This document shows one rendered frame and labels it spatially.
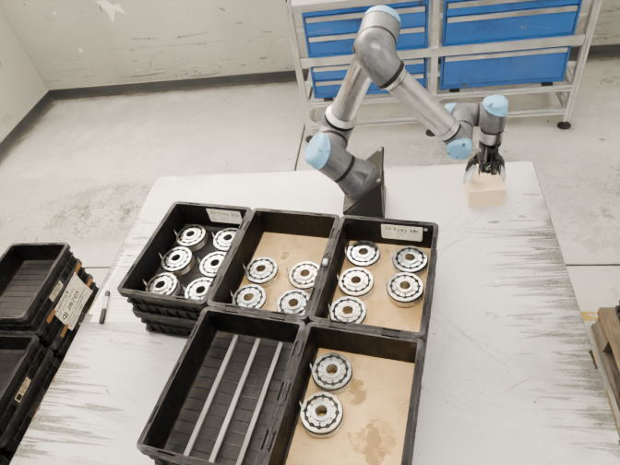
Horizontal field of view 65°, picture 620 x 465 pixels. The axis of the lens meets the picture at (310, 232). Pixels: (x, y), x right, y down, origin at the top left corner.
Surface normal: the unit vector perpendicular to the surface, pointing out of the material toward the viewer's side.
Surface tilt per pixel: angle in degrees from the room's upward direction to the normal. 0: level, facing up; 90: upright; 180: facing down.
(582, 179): 0
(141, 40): 90
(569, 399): 0
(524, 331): 0
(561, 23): 90
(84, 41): 90
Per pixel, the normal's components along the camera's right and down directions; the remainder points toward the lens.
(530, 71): -0.11, 0.73
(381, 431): -0.14, -0.69
